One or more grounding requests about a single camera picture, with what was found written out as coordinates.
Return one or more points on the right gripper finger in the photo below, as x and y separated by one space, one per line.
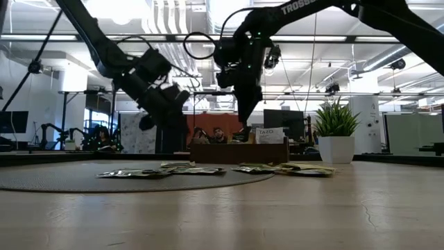
249 104

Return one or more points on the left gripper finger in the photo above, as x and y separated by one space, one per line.
175 125
147 123

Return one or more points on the yellow tea packet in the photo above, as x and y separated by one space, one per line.
308 166
241 134

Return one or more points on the orange white tea packet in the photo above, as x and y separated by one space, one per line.
270 136

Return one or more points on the black background robot arm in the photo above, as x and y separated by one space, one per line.
52 133
79 137
199 135

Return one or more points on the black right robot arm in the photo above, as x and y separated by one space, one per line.
270 17

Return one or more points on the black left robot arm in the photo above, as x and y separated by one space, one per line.
90 38

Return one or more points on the wooden tea organizer box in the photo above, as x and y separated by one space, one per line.
239 154

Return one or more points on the white patterned curtain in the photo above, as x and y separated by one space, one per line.
133 139

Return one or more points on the black partition panel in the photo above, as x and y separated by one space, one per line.
171 147

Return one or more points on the orange partition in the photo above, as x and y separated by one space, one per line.
208 121

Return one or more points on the black monitor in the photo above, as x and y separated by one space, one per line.
291 119
14 121

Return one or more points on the green plant in white pot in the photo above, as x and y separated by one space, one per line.
335 149

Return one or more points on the round grey mat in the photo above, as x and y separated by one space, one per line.
69 184

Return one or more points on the white column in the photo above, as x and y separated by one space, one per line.
364 114

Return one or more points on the green partition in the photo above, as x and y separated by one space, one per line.
412 133

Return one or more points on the black desk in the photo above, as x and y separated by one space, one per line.
433 149

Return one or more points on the black hanging camera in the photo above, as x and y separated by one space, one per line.
35 66
398 64
273 57
333 87

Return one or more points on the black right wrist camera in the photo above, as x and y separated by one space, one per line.
227 52

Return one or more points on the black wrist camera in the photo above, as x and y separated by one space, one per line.
152 66
227 52

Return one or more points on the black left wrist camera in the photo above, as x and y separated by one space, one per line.
152 66

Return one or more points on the black ceiling light rail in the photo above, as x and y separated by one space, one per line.
350 39

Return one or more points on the black aluminium table frame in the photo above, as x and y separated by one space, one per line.
399 159

